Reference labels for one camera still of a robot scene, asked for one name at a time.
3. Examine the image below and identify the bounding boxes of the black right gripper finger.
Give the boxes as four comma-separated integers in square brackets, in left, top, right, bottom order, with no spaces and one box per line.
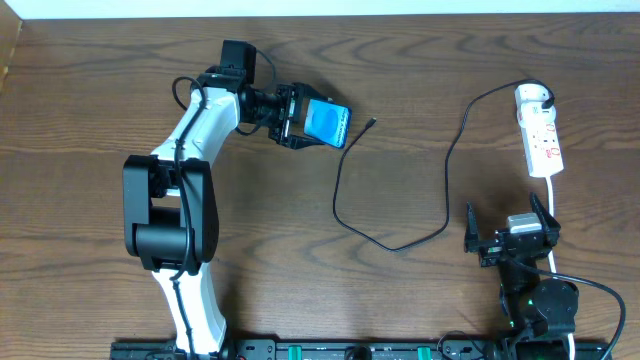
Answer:
[529,192,560,232]
[464,202,479,243]

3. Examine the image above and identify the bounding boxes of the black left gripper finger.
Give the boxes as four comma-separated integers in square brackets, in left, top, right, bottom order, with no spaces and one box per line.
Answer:
[286,135,323,150]
[302,84,334,103]

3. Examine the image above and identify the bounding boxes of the blue screen Galaxy smartphone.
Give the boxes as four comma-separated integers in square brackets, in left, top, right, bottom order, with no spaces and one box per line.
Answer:
[304,99,352,149]

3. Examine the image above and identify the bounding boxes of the black USB charging cable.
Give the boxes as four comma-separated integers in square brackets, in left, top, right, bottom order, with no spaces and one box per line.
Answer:
[332,78,556,253]

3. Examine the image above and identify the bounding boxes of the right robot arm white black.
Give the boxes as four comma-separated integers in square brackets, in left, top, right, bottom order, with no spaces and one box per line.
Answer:
[464,193,579,359]

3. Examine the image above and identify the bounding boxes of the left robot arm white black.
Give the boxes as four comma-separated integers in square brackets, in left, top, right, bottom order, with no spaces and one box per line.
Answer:
[122,40,334,359]

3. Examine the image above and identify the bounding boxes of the white USB charger plug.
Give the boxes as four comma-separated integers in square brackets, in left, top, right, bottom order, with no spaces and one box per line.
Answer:
[514,83,557,128]

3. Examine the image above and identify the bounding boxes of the white power strip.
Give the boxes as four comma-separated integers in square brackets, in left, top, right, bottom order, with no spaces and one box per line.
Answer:
[517,103,564,178]

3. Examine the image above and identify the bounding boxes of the black right camera cable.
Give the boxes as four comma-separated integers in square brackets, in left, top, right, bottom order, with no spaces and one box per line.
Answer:
[509,257,627,360]

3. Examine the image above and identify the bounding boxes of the black camera cable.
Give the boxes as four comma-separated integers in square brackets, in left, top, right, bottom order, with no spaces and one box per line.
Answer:
[170,75,207,360]
[509,257,627,360]

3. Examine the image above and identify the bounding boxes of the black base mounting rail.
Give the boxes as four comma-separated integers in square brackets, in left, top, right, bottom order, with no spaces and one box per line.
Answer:
[108,338,606,360]

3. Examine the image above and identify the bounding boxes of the white power strip cord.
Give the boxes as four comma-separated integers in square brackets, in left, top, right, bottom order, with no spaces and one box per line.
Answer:
[544,175,577,360]

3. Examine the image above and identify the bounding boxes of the black left camera cable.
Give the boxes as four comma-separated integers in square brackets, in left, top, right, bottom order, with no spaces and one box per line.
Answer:
[170,75,207,360]

